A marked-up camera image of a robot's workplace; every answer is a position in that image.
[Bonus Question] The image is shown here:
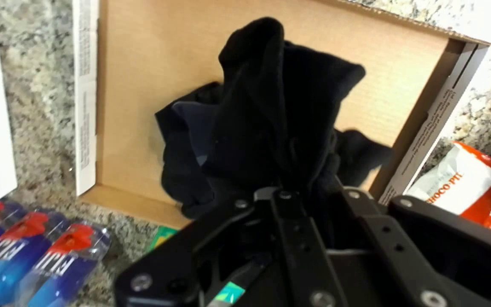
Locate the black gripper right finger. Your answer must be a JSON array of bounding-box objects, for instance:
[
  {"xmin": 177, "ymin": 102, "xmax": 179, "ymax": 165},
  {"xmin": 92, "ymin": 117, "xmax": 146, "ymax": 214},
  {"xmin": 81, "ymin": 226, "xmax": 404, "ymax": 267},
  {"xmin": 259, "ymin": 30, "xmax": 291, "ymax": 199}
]
[{"xmin": 300, "ymin": 189, "xmax": 491, "ymax": 307}]

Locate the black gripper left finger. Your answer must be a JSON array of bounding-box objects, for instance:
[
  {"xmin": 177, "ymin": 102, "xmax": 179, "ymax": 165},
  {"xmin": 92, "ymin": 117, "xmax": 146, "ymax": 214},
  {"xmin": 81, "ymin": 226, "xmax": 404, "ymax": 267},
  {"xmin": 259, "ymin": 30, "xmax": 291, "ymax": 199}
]
[{"xmin": 112, "ymin": 189, "xmax": 293, "ymax": 307}]

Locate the black sock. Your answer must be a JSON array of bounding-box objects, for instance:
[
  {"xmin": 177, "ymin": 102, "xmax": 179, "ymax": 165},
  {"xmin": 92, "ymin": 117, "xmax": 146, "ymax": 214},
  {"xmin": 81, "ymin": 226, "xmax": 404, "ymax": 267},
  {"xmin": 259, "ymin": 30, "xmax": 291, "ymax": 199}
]
[{"xmin": 206, "ymin": 16, "xmax": 392, "ymax": 189}]

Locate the dark navy sock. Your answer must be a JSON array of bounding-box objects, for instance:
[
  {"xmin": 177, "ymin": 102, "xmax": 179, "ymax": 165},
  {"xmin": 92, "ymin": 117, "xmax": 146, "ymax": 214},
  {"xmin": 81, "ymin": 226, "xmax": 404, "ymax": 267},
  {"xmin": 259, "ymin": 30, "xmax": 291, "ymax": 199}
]
[{"xmin": 153, "ymin": 81, "xmax": 242, "ymax": 218}]

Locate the green tissue box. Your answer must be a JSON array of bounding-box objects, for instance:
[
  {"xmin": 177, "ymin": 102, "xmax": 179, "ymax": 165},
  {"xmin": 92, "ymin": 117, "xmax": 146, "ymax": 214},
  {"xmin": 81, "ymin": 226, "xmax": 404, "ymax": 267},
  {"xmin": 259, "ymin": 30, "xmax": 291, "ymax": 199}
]
[{"xmin": 146, "ymin": 225, "xmax": 177, "ymax": 252}]

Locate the red white snack packet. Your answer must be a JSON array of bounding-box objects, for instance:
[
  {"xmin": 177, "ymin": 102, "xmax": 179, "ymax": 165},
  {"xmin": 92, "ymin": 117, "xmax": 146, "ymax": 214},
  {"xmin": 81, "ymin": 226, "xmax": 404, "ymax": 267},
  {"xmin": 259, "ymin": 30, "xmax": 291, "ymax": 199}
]
[{"xmin": 407, "ymin": 141, "xmax": 491, "ymax": 228}]

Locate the Fiji water bottle right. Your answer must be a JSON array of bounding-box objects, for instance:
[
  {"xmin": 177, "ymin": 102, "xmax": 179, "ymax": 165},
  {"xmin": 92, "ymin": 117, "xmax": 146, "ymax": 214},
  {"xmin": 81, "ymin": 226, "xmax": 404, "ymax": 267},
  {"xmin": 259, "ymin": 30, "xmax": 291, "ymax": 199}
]
[{"xmin": 12, "ymin": 219, "xmax": 110, "ymax": 307}]

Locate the shallow cardboard box tray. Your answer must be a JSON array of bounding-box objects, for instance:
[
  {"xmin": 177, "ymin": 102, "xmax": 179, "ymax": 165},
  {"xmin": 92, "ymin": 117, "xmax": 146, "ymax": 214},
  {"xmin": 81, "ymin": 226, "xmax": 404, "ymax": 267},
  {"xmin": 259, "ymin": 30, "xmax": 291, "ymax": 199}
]
[{"xmin": 71, "ymin": 0, "xmax": 489, "ymax": 228}]

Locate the Fiji water bottle middle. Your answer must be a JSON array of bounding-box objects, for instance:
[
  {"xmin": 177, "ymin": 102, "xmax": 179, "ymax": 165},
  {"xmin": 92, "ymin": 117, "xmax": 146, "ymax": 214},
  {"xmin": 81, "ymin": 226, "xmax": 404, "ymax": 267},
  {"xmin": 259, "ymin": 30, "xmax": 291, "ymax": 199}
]
[{"xmin": 0, "ymin": 209, "xmax": 68, "ymax": 307}]

